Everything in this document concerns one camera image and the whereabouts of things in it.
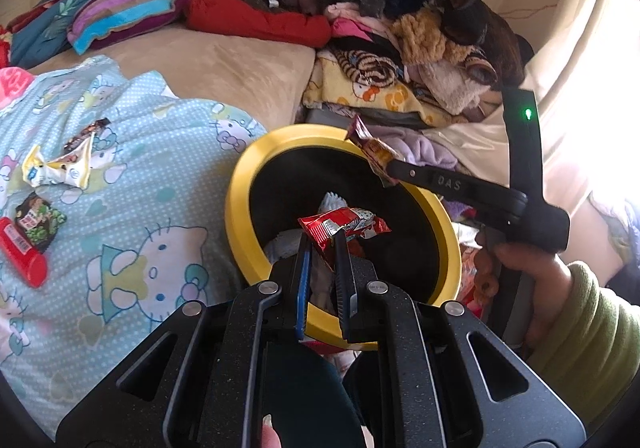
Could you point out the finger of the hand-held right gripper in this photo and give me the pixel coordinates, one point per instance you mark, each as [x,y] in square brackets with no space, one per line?
[450,185]

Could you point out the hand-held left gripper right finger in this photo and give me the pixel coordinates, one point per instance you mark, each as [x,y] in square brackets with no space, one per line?
[342,278]

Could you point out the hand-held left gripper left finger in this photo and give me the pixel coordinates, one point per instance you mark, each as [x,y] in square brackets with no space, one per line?
[302,288]

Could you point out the red snack wrapper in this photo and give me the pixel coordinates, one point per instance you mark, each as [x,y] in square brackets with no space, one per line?
[330,228]

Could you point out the purple snack wrapper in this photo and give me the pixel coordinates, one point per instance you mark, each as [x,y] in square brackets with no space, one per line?
[372,148]

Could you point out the yellow round bin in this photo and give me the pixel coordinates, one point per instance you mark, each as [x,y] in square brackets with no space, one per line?
[240,188]

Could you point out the person's right forearm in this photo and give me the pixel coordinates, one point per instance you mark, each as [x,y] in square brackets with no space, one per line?
[595,343]

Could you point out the person's right hand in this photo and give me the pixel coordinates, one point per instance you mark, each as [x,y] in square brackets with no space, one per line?
[540,278]

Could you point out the person's left hand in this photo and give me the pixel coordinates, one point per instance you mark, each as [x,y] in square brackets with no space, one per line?
[271,435]

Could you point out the lavender cloth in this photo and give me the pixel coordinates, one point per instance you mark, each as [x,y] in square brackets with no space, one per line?
[425,148]

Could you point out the white sheet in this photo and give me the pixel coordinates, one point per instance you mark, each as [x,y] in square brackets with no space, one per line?
[480,143]

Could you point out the white crumpled tissue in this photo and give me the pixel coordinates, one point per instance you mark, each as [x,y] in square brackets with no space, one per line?
[285,243]

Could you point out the white crumpled paper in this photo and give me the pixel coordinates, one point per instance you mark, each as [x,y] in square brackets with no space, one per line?
[332,203]

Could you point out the white fuzzy cloth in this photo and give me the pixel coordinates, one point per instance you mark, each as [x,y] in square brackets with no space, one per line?
[450,83]

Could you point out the dark cloth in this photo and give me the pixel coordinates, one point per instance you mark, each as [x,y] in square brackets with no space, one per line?
[300,393]

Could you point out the white curtain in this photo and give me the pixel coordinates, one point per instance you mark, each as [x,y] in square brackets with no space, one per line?
[600,78]

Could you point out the yellow printed cloth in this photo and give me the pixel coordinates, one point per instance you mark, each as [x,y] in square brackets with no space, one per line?
[340,95]

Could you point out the striped black white cloth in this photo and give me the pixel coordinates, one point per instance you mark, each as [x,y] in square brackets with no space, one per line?
[365,68]

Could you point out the tan fuzzy cloth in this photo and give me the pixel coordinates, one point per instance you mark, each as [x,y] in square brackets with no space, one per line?
[425,35]

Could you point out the cat printed blue blanket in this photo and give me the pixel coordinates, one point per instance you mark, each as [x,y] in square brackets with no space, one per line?
[150,178]

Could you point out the pink cloth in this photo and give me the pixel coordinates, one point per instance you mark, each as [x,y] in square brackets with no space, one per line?
[350,25]

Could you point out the beige cushion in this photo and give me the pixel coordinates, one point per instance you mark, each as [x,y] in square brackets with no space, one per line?
[225,68]

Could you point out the red cloth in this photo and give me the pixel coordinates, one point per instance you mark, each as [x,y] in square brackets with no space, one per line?
[250,20]

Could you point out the dark brown wrapper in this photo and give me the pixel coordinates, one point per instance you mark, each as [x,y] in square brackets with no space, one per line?
[87,133]

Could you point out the green printed dark wrapper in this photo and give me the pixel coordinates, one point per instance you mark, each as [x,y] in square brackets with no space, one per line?
[40,220]

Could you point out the white yellow wrapper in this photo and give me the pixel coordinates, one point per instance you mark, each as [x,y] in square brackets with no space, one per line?
[60,165]

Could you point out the red tube packet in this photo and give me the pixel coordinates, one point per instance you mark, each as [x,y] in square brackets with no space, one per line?
[22,250]

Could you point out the striped purple cushion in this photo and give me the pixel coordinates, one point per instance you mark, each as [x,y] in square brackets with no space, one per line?
[125,13]

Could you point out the pink bear printed blanket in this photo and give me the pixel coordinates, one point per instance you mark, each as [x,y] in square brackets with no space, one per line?
[12,85]

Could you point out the blue leaf printed cloth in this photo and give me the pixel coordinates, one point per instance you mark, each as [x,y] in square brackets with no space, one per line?
[45,28]

